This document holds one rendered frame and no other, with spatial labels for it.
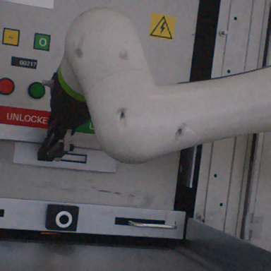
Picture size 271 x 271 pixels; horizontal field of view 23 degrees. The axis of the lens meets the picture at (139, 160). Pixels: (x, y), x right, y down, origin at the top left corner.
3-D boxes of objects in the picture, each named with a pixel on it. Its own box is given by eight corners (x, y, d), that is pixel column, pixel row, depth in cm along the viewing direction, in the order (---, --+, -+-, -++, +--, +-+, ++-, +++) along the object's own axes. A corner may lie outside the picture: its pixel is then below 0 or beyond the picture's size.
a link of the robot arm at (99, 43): (136, -12, 95) (65, -6, 90) (166, 62, 92) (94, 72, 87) (106, 44, 107) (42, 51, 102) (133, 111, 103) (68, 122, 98)
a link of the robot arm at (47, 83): (121, 106, 103) (118, 57, 107) (46, 97, 99) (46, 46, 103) (109, 125, 108) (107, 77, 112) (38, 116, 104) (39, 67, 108)
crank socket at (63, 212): (77, 232, 131) (80, 207, 131) (47, 230, 129) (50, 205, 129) (74, 229, 134) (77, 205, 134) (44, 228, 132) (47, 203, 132)
